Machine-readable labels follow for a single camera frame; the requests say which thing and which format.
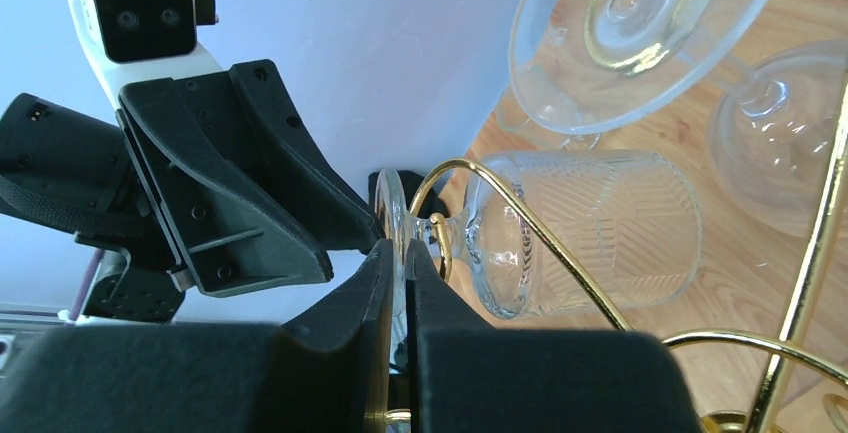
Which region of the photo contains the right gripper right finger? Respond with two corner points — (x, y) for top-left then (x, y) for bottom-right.
(405, 240), (700, 432)

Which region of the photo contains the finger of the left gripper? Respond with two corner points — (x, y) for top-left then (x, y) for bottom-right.
(228, 59), (383, 254)

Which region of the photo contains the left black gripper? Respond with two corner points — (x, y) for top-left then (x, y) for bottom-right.
(1, 76), (333, 323)

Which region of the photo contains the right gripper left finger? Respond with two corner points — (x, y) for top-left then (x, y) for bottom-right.
(1, 240), (394, 432)

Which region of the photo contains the ribbed glass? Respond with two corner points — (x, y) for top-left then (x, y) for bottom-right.
(374, 149), (704, 378)

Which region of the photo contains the back left wine glass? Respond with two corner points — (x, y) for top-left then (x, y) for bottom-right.
(498, 0), (847, 237)

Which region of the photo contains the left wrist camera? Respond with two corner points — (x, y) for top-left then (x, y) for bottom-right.
(68, 0), (221, 108)

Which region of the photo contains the gold wire glass rack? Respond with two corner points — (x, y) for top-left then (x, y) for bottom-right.
(370, 0), (848, 433)

